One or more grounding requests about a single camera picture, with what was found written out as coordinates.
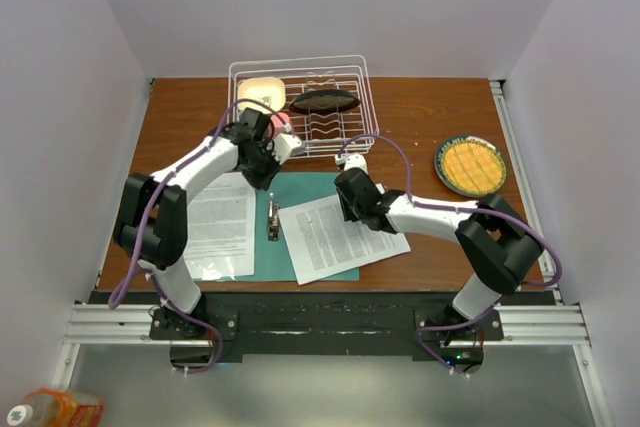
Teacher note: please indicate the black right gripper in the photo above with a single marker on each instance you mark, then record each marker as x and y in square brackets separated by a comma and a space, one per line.
[348, 215]

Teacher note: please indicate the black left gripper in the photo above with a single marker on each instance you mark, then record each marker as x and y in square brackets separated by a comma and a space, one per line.
[264, 182]

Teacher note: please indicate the remaining printed paper stack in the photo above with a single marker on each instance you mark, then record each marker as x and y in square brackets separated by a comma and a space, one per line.
[322, 244]

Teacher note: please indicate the printed paper sheet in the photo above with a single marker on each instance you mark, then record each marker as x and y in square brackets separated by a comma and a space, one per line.
[221, 228]

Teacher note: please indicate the metal folder clip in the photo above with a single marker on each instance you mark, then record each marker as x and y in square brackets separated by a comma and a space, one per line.
[273, 221]

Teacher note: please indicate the teal file folder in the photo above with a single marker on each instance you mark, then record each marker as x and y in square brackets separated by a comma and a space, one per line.
[272, 262]

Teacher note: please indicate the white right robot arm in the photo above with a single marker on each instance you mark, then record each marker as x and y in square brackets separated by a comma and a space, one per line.
[500, 247]

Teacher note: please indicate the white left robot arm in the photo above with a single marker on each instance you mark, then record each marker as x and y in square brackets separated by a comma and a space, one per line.
[152, 221]

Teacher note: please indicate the pink cup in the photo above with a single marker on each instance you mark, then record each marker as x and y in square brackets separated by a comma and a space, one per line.
[280, 123]

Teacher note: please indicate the cream square bowl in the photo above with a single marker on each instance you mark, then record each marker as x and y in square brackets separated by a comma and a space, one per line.
[269, 91]

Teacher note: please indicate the dark brown oval plate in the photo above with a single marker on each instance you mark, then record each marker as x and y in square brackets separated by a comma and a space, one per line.
[324, 102]

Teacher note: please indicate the yellow patterned round plate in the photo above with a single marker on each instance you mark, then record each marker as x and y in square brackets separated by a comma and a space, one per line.
[470, 166]

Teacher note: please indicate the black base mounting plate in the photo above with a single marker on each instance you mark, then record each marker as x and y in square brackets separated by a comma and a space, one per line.
[315, 323]

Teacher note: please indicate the orange drink bottle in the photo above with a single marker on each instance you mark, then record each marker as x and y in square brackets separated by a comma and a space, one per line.
[47, 407]

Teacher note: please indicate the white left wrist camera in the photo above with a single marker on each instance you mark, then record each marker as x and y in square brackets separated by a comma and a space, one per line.
[285, 146]

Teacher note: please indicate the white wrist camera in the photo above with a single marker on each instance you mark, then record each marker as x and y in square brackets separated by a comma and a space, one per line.
[346, 161]
[285, 146]

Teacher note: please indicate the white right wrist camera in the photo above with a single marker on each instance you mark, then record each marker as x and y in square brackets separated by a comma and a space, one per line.
[346, 161]

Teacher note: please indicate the white wire dish rack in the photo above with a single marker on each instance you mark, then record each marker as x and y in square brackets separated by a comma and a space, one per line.
[322, 135]

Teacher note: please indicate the right side aluminium rail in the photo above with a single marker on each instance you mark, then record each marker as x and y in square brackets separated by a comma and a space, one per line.
[515, 155]

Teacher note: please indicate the aluminium frame rail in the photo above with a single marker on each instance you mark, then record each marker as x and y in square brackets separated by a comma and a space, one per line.
[521, 325]

